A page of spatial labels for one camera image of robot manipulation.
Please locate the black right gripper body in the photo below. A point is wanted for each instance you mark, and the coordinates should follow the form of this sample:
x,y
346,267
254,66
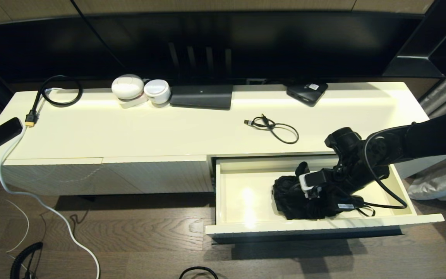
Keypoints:
x,y
341,190

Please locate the black umbrella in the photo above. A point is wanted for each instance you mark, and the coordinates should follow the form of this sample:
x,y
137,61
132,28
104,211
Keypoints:
x,y
289,201

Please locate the white cabinet drawer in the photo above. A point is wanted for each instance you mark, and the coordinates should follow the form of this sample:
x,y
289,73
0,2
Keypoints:
x,y
246,193

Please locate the white tv cabinet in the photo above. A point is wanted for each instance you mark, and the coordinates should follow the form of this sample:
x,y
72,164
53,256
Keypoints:
x,y
130,131

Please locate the grey curtain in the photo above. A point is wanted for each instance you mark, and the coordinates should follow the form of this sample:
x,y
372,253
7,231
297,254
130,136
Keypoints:
x,y
428,186

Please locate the small black box white label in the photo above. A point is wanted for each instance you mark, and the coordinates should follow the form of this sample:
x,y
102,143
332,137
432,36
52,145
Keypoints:
x,y
306,92

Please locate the black television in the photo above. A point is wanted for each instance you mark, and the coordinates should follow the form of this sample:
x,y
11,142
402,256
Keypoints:
x,y
265,42

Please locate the black flat set-top box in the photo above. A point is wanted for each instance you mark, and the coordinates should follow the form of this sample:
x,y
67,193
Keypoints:
x,y
201,96

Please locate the white cylindrical device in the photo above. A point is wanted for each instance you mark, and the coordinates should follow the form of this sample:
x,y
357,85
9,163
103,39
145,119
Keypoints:
x,y
156,90

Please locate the white egg-shaped device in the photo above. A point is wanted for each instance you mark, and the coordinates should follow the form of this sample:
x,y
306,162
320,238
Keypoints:
x,y
127,86

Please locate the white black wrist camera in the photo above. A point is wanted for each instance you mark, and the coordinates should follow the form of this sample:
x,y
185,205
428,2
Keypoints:
x,y
310,180

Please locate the dark wall shelf unit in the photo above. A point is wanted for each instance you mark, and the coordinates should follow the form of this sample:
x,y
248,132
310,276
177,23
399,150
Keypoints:
x,y
420,62

